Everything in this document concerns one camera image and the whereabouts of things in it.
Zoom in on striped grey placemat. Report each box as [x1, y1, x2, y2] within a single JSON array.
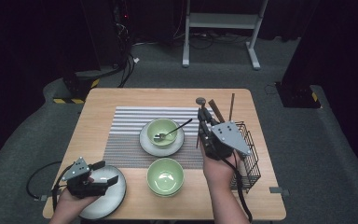
[[102, 105, 221, 171]]

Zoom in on black floor cable bundle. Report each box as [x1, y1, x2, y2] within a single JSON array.
[[116, 52, 141, 89]]

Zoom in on right hand-held gripper cable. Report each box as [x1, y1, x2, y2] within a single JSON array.
[[222, 157, 254, 223]]

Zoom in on left hand-held gripper cable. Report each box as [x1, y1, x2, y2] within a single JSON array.
[[26, 161, 76, 213]]

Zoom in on white plate black rim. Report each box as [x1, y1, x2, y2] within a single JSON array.
[[139, 119, 186, 158], [79, 164, 128, 221]]

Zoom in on person's left hand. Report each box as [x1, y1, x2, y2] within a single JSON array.
[[48, 189, 102, 224]]

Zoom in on hand-held gripper cable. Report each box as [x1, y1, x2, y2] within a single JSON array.
[[26, 161, 76, 213], [222, 157, 254, 223]]

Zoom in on grey tape strip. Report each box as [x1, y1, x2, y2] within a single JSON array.
[[38, 189, 62, 202], [268, 186, 291, 197]]

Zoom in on person's right hand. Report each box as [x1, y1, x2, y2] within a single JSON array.
[[202, 148, 241, 191]]

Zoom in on black wire basket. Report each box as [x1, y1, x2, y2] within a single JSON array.
[[229, 120, 262, 194]]

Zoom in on round floor cover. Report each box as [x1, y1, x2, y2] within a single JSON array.
[[264, 84, 278, 96]]

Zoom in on black handled metal spoon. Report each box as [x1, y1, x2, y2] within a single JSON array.
[[153, 118, 194, 144]]

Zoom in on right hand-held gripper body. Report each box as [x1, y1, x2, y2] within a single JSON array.
[[202, 121, 252, 161]]

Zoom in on white metal stand frame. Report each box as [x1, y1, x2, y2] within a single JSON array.
[[181, 0, 269, 71]]

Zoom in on dark curtain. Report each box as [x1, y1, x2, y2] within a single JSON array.
[[0, 0, 101, 175], [281, 0, 358, 188]]

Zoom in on black base yellow striped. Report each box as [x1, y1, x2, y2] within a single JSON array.
[[52, 73, 101, 105], [274, 81, 323, 110]]

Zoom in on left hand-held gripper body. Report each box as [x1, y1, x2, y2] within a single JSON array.
[[62, 156, 108, 199]]

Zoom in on dark equipment rack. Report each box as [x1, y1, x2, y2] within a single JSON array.
[[111, 0, 133, 66]]

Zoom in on green ceramic bowl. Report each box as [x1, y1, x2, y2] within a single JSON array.
[[145, 157, 185, 196], [145, 118, 180, 147], [150, 188, 181, 198]]

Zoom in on floor cables under stand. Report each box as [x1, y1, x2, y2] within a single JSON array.
[[172, 29, 250, 50]]

